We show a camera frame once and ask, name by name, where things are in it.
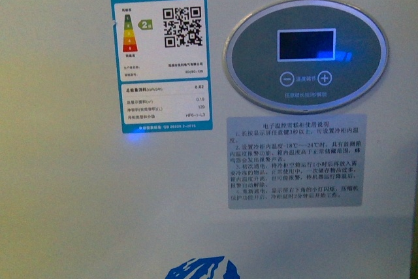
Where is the white blue chest freezer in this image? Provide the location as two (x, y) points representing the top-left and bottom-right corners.
(1, 0), (417, 278)

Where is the oval grey control panel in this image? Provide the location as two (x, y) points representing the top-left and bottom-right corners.
(223, 0), (389, 114)

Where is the grey instruction sticker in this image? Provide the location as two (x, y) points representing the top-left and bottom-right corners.
(227, 114), (367, 209)

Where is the blue energy label sticker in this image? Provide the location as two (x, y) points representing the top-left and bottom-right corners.
(111, 0), (213, 134)

